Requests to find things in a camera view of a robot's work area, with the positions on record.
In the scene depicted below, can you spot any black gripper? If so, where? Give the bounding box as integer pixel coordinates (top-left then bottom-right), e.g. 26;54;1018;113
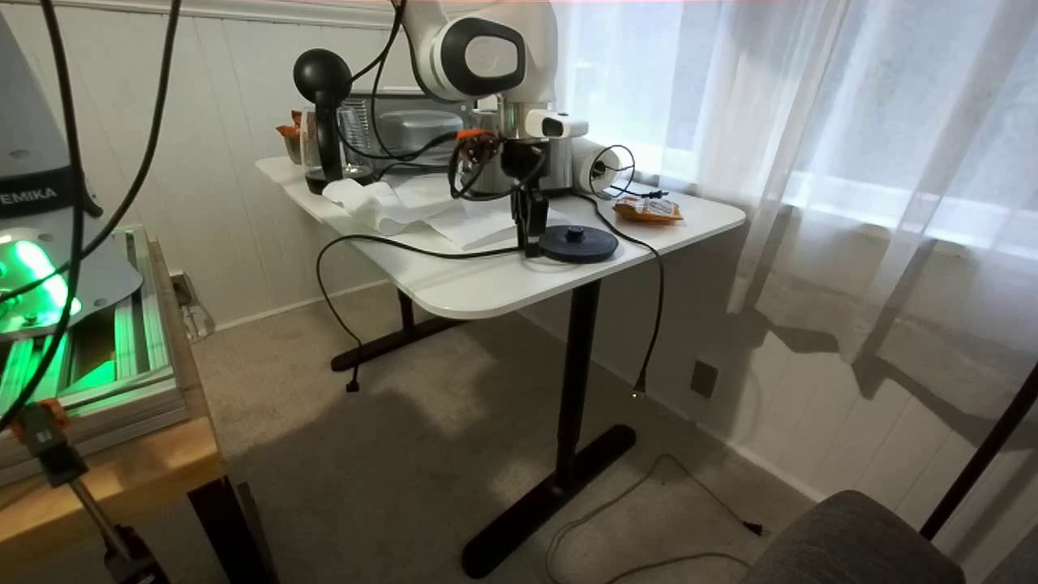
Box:
495;138;555;261

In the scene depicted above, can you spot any black kettle electric base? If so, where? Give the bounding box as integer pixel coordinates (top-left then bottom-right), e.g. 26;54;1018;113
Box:
536;220;624;267

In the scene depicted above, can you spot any silver two-slot toaster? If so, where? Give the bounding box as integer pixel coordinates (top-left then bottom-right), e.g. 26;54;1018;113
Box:
464;128;588;200

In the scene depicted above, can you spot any white cloth on desk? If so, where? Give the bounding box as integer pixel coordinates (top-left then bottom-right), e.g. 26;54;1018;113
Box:
287;171;522;246

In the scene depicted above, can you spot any white paper towel roll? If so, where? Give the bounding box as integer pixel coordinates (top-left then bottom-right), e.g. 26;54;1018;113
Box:
568;138;642;197

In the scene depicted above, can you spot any small orange bottle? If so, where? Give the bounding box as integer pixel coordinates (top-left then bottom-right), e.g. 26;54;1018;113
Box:
274;107;309;168

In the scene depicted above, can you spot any white sheer curtain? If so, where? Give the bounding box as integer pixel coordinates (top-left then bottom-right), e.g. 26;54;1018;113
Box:
547;0;1038;544

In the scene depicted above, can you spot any black stand leg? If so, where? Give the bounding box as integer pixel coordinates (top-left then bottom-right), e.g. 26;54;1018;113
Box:
185;475;281;584

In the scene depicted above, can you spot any dark grey sofa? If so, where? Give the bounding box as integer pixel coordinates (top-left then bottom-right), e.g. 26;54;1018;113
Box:
739;486;969;584

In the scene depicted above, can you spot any wooden platform board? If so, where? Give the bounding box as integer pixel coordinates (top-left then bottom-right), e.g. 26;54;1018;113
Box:
0;414;229;544

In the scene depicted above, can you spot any black floor lamp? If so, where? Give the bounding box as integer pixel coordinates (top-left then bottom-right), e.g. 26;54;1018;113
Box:
917;360;1038;543

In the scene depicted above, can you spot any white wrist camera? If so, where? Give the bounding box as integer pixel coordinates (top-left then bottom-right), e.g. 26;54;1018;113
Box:
522;107;594;145

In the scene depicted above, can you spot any wall power outlet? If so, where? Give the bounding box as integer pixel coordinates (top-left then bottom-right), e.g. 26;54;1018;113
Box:
689;356;724;403

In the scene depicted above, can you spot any black kettle base cable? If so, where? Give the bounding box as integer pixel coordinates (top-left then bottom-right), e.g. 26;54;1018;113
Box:
313;227;532;397

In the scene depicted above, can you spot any glass kettle black handle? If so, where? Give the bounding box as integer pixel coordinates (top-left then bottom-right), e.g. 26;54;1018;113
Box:
290;46;359;197

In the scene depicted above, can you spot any black floor cable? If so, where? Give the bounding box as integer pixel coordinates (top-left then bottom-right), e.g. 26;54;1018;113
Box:
546;452;765;584

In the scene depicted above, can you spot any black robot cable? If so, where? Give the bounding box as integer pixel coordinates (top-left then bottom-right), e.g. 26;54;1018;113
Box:
0;0;92;432
0;0;185;311

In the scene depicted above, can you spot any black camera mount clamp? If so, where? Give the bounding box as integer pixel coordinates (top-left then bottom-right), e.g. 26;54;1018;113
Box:
11;399;173;584

